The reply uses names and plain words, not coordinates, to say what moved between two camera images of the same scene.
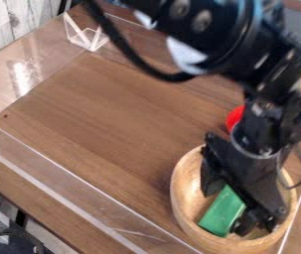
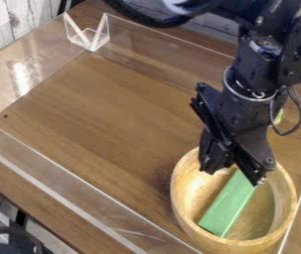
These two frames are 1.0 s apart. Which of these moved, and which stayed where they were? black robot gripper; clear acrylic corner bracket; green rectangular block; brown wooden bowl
Moved: black robot gripper
Stayed: clear acrylic corner bracket; green rectangular block; brown wooden bowl
